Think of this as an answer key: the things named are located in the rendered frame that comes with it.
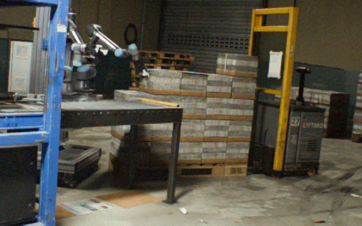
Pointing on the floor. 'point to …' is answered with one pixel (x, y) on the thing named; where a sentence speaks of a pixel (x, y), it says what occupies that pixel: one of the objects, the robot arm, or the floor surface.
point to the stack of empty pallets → (161, 60)
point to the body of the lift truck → (293, 134)
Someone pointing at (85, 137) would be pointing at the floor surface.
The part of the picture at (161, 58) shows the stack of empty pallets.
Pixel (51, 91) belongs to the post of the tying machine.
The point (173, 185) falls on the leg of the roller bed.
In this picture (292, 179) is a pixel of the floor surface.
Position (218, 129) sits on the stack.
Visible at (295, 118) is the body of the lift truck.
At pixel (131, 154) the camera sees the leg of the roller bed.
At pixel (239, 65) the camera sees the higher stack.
